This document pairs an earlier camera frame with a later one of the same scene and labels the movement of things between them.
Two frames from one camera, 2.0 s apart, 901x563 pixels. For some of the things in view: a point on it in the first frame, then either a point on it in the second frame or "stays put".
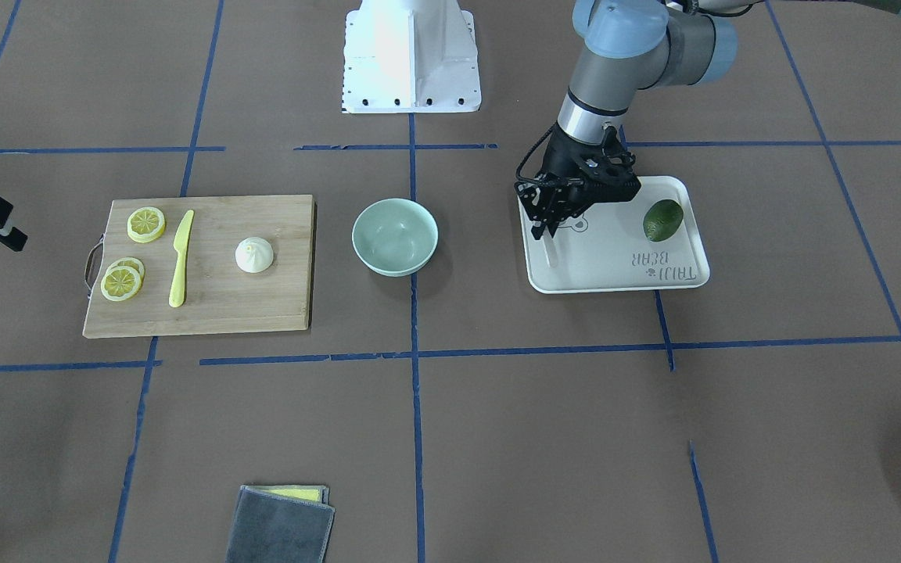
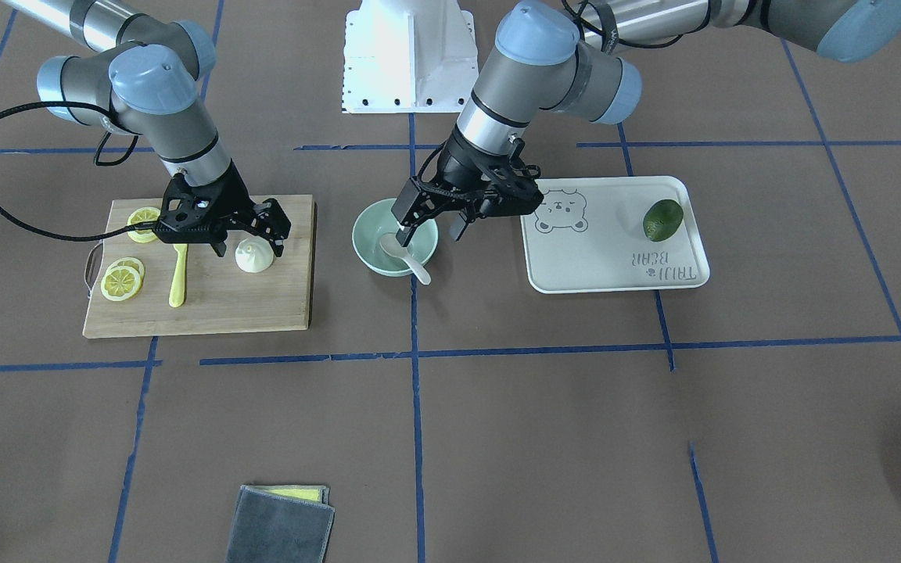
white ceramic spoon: [550, 247] -> [390, 244]
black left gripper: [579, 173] -> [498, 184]
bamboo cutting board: [219, 296] stays put
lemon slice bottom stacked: [132, 263] stays put
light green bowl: [395, 237] stays put
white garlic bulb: [253, 254] stays put
